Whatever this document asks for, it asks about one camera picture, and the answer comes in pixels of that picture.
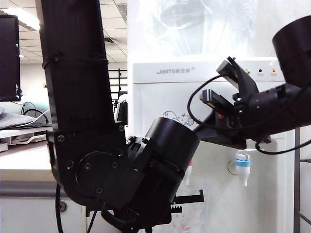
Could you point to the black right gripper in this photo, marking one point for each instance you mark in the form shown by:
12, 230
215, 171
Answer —
252, 116

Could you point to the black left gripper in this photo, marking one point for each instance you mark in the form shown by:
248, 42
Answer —
145, 213

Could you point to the clear textured plastic mug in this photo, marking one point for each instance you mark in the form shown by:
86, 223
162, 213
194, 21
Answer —
196, 218

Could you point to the red-collared hot water tap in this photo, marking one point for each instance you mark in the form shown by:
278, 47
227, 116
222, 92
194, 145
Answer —
187, 174

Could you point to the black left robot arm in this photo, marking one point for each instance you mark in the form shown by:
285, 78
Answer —
73, 72

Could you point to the white water dispenser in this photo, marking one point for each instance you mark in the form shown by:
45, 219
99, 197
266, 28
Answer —
170, 97

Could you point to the blue-collared cold water tap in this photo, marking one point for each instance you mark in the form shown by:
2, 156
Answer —
243, 170

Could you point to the plastic-wrapped water jug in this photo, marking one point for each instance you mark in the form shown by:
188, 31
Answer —
170, 29

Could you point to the white office desk cabinet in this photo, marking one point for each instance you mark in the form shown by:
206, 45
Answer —
24, 157

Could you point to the black office chair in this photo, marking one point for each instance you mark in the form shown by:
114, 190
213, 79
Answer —
122, 111

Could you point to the round metal drawer lock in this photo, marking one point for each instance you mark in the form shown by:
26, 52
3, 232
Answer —
64, 206

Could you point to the ceiling air vent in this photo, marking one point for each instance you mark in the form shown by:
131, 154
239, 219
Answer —
108, 40

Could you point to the white desktop stand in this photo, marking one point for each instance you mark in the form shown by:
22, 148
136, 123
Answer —
19, 135

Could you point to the grey padded sleeve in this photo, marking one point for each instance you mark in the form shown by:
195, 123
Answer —
14, 121

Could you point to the black computer monitor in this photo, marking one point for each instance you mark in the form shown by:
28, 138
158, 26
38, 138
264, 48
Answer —
8, 58

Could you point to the long ceiling light panel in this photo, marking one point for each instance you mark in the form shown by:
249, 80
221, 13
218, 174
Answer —
22, 18

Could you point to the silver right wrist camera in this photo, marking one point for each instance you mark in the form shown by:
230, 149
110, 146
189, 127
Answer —
227, 71

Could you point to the dark metal rack frame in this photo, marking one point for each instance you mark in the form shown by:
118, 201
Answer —
297, 182

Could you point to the black wall shelf rack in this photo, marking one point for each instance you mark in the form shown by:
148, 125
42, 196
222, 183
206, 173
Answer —
119, 80

